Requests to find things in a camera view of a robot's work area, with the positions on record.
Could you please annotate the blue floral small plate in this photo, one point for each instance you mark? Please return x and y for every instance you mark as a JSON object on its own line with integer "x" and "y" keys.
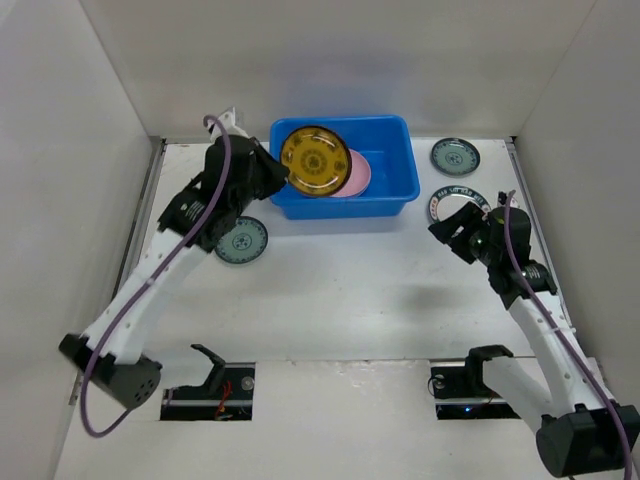
{"x": 246, "y": 242}

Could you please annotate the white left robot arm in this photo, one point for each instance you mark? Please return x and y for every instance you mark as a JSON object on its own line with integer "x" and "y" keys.
{"x": 110, "y": 352}

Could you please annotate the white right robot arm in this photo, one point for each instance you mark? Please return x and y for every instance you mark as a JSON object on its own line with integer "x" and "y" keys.
{"x": 578, "y": 425}

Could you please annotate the blue plastic bin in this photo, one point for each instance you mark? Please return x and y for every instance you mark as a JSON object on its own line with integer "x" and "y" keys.
{"x": 385, "y": 143}

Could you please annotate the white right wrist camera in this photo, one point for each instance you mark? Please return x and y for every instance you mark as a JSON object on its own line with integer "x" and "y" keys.
{"x": 505, "y": 198}

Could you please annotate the pink plastic plate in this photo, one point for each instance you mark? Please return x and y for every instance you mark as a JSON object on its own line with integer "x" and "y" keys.
{"x": 359, "y": 179}

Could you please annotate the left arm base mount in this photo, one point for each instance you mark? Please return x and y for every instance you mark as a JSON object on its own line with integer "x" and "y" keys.
{"x": 204, "y": 387}

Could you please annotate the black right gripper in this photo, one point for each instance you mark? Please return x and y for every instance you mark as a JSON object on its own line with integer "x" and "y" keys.
{"x": 465, "y": 232}

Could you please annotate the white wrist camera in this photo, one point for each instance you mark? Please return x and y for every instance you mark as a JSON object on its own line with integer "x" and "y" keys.
{"x": 505, "y": 198}
{"x": 230, "y": 119}

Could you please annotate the green rimmed white plate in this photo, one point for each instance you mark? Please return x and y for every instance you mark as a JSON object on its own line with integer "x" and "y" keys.
{"x": 447, "y": 200}

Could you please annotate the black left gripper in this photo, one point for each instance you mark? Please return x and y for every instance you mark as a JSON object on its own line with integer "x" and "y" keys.
{"x": 277, "y": 172}

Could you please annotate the yellow patterned small plate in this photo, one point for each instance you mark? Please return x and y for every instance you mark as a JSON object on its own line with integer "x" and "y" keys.
{"x": 318, "y": 160}

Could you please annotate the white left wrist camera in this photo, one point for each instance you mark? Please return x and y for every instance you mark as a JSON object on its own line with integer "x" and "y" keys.
{"x": 230, "y": 119}

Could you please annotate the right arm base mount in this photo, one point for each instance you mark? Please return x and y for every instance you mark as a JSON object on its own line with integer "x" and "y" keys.
{"x": 457, "y": 398}

